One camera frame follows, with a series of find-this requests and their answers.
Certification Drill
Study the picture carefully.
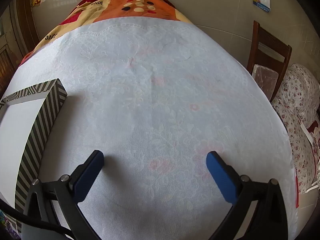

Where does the floral bedding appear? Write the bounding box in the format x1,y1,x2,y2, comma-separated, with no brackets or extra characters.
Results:
271,64,320,195

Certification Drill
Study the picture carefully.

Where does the pink chair cushion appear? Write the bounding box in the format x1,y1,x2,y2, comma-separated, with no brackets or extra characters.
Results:
251,64,279,90

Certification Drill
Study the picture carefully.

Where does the white embossed tablecloth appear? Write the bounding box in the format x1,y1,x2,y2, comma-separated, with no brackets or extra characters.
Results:
0,16,300,240

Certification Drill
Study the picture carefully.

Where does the striped rectangular tray box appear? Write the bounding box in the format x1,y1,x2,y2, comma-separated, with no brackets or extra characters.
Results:
0,78,68,233

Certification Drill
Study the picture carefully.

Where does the orange printed blanket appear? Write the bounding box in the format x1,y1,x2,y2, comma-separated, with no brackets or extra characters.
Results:
19,0,198,68

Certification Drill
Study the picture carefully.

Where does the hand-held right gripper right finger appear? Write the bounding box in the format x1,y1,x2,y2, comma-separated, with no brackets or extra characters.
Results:
206,151,288,240

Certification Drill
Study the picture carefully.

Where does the brown wooden chair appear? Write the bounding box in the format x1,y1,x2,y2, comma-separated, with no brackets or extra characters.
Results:
246,20,293,103

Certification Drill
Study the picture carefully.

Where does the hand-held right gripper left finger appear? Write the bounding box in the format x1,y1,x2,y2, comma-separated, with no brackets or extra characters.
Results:
24,150,104,240

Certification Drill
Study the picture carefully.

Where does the colourful printed cloth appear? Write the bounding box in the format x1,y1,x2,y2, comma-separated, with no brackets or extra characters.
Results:
0,210,20,240

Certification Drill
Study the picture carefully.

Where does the brown wooden door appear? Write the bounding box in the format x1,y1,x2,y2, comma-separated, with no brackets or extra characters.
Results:
0,0,40,88

